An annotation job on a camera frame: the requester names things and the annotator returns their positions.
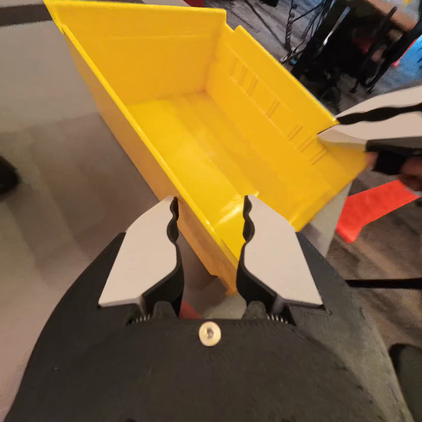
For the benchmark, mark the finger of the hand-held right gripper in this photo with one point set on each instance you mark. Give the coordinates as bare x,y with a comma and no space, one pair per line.
392,100
379,130

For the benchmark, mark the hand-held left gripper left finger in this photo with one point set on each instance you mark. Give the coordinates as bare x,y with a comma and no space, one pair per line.
141,260

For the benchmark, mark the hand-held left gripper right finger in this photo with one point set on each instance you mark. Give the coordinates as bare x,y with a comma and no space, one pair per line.
278,260

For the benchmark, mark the yellow plastic drawer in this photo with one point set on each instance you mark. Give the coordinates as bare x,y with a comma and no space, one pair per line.
197,148

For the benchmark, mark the person's right hand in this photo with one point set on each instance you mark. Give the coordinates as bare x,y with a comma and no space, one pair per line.
412,176

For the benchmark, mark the orange flat floor object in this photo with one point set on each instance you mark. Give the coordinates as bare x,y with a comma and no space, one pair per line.
372,211

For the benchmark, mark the black office chair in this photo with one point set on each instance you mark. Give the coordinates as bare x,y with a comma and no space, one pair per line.
333,49

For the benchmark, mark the wooden desk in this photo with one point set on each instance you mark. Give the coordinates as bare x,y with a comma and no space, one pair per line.
399,13

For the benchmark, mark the black object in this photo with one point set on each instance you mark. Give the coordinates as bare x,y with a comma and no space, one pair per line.
7,178

